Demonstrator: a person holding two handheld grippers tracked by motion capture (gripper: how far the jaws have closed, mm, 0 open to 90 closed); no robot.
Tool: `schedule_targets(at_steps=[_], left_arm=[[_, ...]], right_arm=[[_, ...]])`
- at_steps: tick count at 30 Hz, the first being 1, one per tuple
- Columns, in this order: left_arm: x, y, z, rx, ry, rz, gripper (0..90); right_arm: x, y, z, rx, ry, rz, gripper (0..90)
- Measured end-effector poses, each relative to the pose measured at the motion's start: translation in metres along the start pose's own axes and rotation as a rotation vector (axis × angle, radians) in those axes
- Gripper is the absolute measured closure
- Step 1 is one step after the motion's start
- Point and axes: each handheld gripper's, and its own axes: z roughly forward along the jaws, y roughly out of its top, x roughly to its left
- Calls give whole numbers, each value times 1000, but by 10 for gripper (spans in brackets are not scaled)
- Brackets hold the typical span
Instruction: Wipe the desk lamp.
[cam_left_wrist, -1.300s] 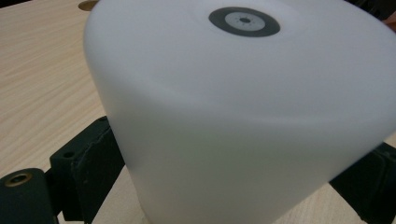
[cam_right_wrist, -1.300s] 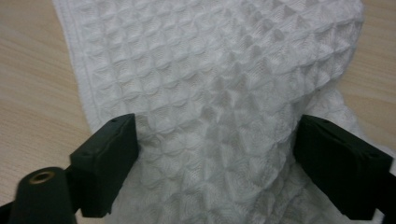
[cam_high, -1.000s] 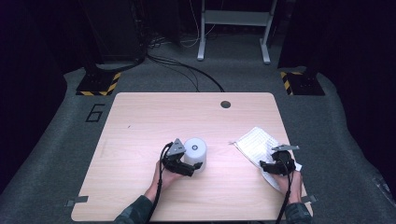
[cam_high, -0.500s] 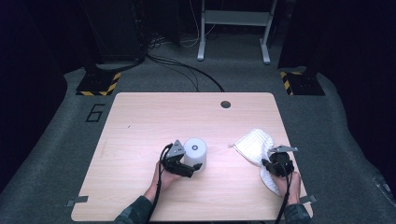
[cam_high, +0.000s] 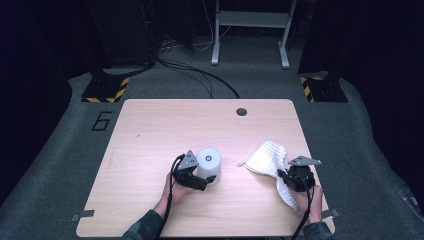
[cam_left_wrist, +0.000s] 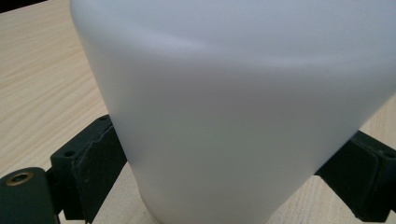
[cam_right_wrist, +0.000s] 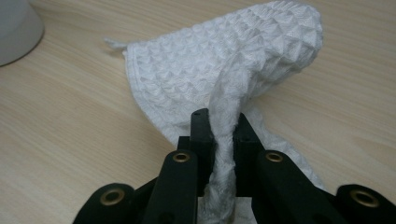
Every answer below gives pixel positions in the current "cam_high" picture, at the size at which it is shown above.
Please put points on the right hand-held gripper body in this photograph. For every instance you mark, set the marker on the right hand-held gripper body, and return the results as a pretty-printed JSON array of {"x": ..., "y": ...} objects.
[{"x": 300, "y": 176}]

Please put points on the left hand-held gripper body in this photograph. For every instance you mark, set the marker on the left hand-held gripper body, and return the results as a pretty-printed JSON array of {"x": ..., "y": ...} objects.
[{"x": 187, "y": 166}]

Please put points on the white waffle cloth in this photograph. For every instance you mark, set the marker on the white waffle cloth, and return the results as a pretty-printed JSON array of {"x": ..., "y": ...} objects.
[{"x": 266, "y": 158}]

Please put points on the person's left hand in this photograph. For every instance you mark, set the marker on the person's left hand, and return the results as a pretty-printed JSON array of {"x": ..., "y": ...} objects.
[{"x": 176, "y": 195}]

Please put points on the person's right hand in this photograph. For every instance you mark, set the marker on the person's right hand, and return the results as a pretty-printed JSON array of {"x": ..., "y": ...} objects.
[{"x": 315, "y": 203}]

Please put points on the grey tape strip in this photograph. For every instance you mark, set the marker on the grey tape strip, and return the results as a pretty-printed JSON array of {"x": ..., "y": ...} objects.
[
  {"x": 330, "y": 213},
  {"x": 83, "y": 215}
]

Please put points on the black yellow striped stand base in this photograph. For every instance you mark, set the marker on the black yellow striped stand base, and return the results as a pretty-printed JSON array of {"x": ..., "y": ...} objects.
[
  {"x": 325, "y": 90},
  {"x": 105, "y": 89}
]

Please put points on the dark cabinet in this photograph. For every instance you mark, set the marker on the dark cabinet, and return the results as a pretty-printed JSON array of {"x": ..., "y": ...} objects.
[{"x": 123, "y": 33}]

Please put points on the white metal stand frame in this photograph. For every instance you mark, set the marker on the white metal stand frame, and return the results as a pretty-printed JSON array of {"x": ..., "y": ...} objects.
[{"x": 253, "y": 19}]

